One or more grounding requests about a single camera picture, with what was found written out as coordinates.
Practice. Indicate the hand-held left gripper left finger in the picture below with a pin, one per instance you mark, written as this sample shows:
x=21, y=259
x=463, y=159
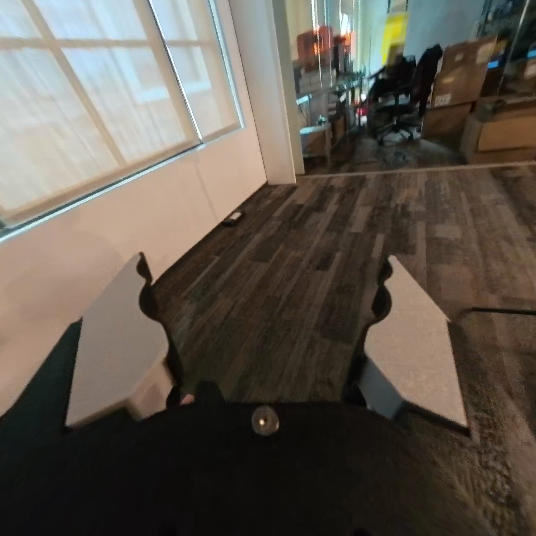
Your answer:
x=113, y=347

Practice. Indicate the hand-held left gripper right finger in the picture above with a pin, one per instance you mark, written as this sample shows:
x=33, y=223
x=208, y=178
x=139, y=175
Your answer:
x=414, y=347

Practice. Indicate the black floor bar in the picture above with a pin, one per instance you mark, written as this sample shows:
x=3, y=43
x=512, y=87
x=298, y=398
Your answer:
x=502, y=311

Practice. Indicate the small dark floor device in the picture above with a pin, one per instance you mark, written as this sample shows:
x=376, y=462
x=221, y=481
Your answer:
x=233, y=219

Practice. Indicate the black office chair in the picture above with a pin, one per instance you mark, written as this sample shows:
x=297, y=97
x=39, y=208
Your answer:
x=393, y=104

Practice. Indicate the large white-framed window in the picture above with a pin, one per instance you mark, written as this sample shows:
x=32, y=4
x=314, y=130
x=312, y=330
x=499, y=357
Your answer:
x=83, y=104

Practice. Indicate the black jacket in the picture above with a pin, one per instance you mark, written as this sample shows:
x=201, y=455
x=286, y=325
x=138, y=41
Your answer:
x=427, y=75

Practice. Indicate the metal storage shelves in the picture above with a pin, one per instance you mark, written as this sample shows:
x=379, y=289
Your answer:
x=322, y=88

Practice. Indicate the stack of cardboard boxes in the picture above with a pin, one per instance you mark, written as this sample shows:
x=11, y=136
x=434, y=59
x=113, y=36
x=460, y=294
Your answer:
x=460, y=71

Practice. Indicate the yellow cabinet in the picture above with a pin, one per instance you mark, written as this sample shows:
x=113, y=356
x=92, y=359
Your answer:
x=395, y=37

